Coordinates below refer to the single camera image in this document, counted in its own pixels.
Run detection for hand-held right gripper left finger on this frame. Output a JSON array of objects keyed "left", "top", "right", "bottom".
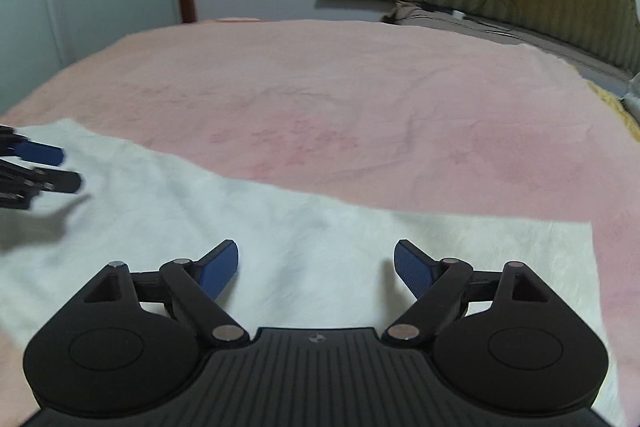
[{"left": 82, "top": 239, "right": 250, "bottom": 349}]

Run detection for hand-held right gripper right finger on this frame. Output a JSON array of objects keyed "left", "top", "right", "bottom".
[{"left": 381, "top": 239, "right": 556, "bottom": 349}]

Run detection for white pants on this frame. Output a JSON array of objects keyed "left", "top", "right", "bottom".
[{"left": 0, "top": 118, "right": 626, "bottom": 427}]

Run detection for pink floral blanket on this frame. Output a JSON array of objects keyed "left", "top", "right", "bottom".
[{"left": 0, "top": 17, "right": 640, "bottom": 427}]

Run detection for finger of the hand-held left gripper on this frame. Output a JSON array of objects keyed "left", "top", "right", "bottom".
[
  {"left": 0, "top": 124, "right": 66, "bottom": 166},
  {"left": 0, "top": 158, "right": 83, "bottom": 210}
]

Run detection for beige crumpled cloth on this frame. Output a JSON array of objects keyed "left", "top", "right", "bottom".
[{"left": 391, "top": 0, "right": 427, "bottom": 22}]

